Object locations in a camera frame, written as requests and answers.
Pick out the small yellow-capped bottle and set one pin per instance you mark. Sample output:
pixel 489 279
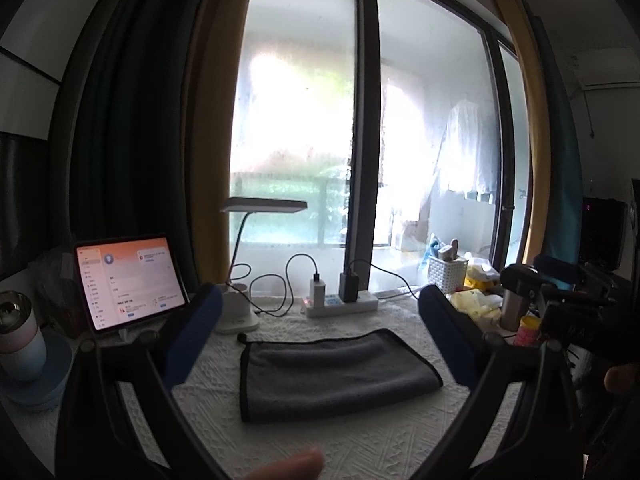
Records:
pixel 526 332

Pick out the white quilted table cover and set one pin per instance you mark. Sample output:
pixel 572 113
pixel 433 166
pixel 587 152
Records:
pixel 340 445

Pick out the dark green curtain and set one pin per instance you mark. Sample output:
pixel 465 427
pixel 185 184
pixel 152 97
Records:
pixel 135 135

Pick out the white desk lamp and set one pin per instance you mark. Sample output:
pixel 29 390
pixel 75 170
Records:
pixel 237 305

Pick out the person's right hand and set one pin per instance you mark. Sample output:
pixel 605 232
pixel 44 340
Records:
pixel 622 379

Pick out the dark window frame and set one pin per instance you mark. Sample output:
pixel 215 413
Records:
pixel 364 135

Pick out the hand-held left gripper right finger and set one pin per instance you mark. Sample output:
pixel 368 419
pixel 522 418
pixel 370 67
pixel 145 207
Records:
pixel 449 340

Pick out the white woven basket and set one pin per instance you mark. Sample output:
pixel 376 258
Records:
pixel 447 275

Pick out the blue plate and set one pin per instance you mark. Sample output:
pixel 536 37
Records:
pixel 47 385

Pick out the pink and white tumbler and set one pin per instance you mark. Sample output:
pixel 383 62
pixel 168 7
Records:
pixel 17 330

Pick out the yellow curtain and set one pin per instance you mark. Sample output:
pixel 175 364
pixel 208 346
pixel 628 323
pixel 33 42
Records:
pixel 527 125
pixel 215 110

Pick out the tablet with lit screen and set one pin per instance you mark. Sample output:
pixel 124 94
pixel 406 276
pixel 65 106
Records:
pixel 131 280

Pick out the grey towel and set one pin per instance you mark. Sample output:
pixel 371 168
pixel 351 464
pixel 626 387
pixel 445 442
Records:
pixel 330 375

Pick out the black charger plug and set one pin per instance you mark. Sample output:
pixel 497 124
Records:
pixel 348 287

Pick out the white charger plug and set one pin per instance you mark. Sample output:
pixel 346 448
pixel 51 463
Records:
pixel 317 290

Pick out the white power strip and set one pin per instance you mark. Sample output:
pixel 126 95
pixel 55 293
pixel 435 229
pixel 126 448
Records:
pixel 345 305

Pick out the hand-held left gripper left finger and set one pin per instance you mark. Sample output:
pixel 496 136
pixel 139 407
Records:
pixel 196 337

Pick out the white hanging garment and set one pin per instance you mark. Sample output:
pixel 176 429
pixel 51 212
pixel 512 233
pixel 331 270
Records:
pixel 470 150

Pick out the blue curtain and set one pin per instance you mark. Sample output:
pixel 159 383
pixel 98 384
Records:
pixel 562 160

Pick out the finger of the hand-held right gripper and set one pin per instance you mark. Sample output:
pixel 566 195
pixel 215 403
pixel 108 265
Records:
pixel 520 280
pixel 557 267

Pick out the yellow plastic bags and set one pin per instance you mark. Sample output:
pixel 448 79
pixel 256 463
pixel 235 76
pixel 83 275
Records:
pixel 480 305

